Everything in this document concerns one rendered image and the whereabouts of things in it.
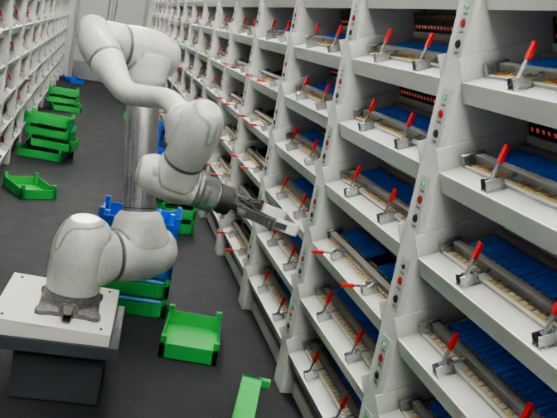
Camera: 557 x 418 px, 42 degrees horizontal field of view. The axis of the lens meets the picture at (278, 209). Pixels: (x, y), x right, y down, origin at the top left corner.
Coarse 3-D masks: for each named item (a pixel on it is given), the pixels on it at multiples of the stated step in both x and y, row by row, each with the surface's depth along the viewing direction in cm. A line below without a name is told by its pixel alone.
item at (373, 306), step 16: (320, 224) 226; (336, 224) 227; (352, 224) 228; (320, 240) 227; (320, 256) 220; (336, 272) 205; (352, 272) 199; (352, 288) 190; (368, 304) 179; (384, 304) 169
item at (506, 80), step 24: (504, 48) 148; (528, 48) 150; (552, 48) 148; (480, 72) 149; (504, 72) 146; (528, 72) 132; (552, 72) 130; (480, 96) 142; (504, 96) 133; (528, 96) 125; (552, 96) 122; (528, 120) 127; (552, 120) 120
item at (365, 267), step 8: (336, 232) 224; (328, 240) 223; (336, 240) 219; (344, 240) 217; (336, 248) 215; (344, 248) 212; (352, 248) 209; (352, 256) 205; (360, 256) 202; (352, 264) 202; (360, 264) 199; (368, 264) 196; (368, 272) 193; (376, 272) 190; (376, 280) 187; (384, 280) 185; (384, 288) 182
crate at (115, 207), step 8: (104, 208) 266; (112, 208) 285; (120, 208) 286; (104, 216) 266; (112, 216) 266; (168, 216) 288; (176, 216) 287; (168, 224) 288; (176, 224) 269; (176, 232) 270; (176, 240) 271
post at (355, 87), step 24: (360, 24) 212; (384, 24) 214; (408, 24) 215; (360, 96) 218; (336, 120) 220; (336, 144) 220; (336, 216) 227; (312, 264) 229; (288, 312) 241; (288, 336) 237; (288, 360) 236; (288, 384) 239
